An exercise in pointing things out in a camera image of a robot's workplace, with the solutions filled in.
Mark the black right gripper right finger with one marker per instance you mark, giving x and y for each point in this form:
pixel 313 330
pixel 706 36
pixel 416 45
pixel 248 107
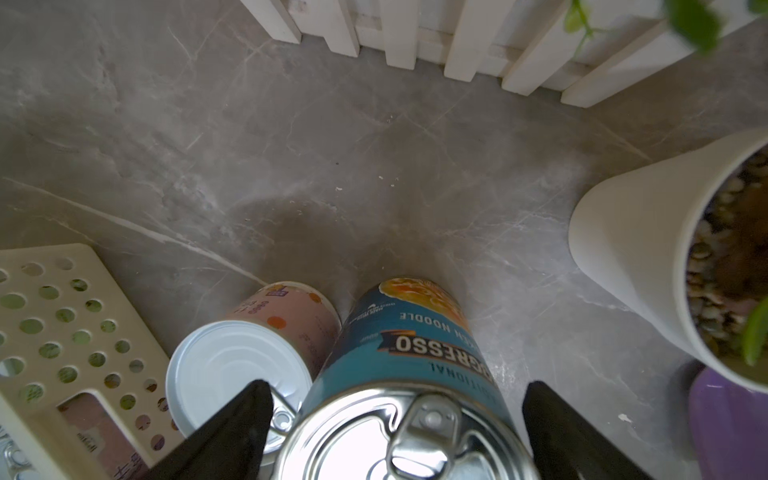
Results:
pixel 567 446

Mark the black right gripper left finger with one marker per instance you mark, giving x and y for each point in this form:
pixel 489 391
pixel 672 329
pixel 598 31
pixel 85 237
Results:
pixel 230 445

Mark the pink dotted white-top can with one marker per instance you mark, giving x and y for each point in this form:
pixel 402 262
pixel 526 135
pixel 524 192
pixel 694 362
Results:
pixel 282 334

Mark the pink label white-top can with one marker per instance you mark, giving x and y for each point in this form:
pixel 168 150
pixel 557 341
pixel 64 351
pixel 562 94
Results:
pixel 97 432

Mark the white perforated plastic basket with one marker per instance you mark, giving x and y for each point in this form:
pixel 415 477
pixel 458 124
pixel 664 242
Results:
pixel 67 328

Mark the purple silicone spatula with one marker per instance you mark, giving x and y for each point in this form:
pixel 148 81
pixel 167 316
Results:
pixel 728 424

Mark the white pot green succulent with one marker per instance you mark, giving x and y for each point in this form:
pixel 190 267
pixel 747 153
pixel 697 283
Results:
pixel 631 235

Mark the white picket flower box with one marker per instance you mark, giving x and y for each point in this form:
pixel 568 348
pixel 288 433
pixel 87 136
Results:
pixel 587 51

